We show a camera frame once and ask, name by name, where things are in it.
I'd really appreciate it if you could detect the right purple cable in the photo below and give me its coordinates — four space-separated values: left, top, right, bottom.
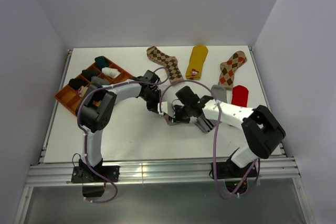
157 79 261 200

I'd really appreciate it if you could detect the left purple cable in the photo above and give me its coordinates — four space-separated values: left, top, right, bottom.
76 67 170 204

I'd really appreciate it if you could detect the black box under rail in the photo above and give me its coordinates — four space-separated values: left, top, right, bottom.
82 186 105 198

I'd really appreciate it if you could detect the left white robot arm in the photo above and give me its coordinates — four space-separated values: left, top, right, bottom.
76 70 161 182

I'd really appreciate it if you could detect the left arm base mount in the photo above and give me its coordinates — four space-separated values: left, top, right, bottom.
71 166 120 184

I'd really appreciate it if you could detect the brown argyle sock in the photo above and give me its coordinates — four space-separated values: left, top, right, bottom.
146 46 184 84

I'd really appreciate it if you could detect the white rolled sock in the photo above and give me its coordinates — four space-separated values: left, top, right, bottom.
101 67 121 79

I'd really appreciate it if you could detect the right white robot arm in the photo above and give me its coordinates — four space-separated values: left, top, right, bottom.
171 86 286 177

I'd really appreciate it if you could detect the black rolled sock lower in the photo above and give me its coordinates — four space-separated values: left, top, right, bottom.
68 78 88 90

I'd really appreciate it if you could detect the purple cable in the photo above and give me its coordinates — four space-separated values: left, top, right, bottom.
157 79 261 200
76 67 170 204

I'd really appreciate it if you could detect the orange compartment tray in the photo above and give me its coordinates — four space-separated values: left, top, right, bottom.
55 57 133 115

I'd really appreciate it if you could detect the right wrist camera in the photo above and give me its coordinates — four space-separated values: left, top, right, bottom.
157 101 174 116

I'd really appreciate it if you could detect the red sock with white print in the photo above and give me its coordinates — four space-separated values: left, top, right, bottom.
231 85 249 107

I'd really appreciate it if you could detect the grey sock with black stripes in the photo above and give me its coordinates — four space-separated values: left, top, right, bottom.
195 84 227 133

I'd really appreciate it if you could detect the grey rolled sock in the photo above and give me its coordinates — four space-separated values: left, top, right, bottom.
91 76 109 86

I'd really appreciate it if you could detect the dark green rolled sock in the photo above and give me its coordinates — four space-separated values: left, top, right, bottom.
94 56 109 70

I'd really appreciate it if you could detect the yellow sock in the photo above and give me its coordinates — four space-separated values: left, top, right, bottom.
185 45 208 80

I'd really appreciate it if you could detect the black rolled sock upper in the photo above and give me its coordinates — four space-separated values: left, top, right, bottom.
81 70 100 81

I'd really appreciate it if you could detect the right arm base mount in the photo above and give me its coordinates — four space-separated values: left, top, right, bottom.
209 162 259 179

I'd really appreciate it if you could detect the taupe sock with red cuff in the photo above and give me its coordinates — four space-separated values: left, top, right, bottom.
164 113 178 126

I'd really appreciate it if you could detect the beige pink rolled sock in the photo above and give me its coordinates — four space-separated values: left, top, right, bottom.
77 86 88 97

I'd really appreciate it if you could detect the black rolled sock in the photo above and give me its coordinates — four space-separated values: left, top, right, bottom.
81 70 100 81
68 78 88 90

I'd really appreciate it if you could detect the orange argyle sock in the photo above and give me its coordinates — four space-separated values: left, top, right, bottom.
218 51 247 90

